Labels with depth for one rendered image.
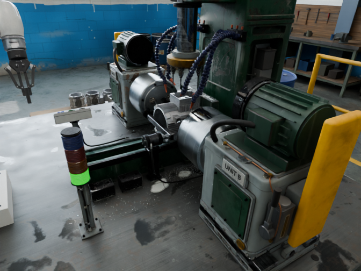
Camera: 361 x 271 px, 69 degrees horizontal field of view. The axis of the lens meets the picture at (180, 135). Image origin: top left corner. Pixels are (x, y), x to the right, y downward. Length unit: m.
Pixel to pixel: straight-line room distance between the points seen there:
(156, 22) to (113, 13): 1.13
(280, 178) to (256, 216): 0.14
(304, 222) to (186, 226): 0.45
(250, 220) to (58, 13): 6.24
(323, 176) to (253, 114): 0.23
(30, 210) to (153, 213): 0.50
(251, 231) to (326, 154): 0.33
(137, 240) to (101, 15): 6.18
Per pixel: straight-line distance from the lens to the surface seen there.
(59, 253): 1.07
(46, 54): 6.73
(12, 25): 1.43
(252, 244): 0.90
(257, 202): 0.79
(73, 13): 6.72
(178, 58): 1.21
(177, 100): 1.29
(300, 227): 0.83
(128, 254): 1.00
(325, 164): 0.72
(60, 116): 1.38
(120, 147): 1.33
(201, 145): 0.99
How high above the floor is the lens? 1.59
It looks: 28 degrees down
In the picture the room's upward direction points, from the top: 1 degrees clockwise
